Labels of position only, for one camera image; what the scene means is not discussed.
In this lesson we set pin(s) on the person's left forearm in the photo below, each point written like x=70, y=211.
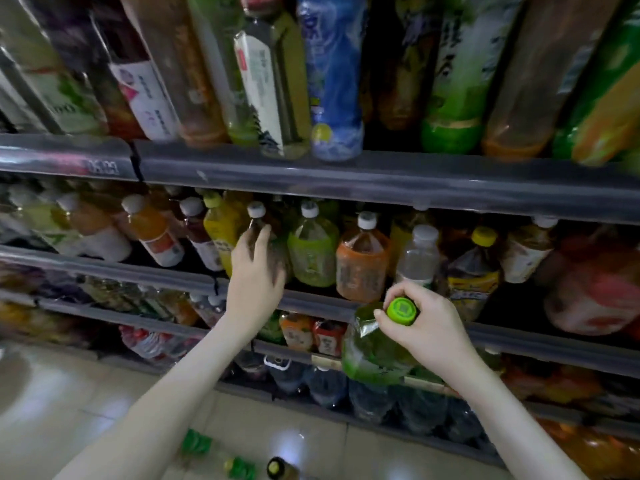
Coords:
x=150, y=425

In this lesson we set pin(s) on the green tea bottle green cap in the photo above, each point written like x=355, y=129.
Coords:
x=370, y=350

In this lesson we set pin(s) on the person's right hand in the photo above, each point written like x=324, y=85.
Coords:
x=435, y=330

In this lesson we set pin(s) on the person's right forearm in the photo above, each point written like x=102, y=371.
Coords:
x=520, y=435

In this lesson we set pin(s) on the drinks shelf unit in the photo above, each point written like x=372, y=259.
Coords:
x=400, y=180

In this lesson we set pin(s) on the person's left hand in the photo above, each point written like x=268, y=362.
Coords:
x=255, y=290

